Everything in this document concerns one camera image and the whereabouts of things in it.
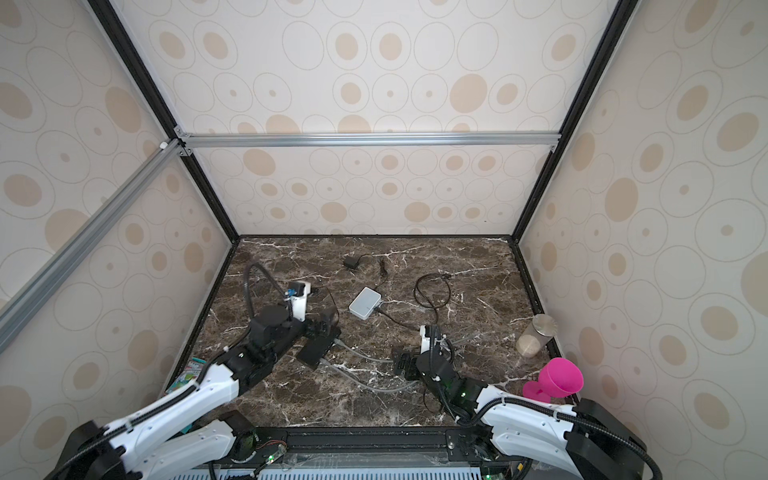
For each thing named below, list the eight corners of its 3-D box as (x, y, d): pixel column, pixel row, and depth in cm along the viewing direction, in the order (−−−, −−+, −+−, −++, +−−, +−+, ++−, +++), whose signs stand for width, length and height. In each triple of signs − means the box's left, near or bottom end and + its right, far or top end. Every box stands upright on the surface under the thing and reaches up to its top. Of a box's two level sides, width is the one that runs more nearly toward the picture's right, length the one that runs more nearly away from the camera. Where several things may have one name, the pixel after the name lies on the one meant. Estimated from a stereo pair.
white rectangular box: (347, 311, 101) (346, 308, 99) (365, 289, 106) (365, 285, 105) (365, 321, 98) (364, 318, 96) (383, 298, 104) (382, 295, 102)
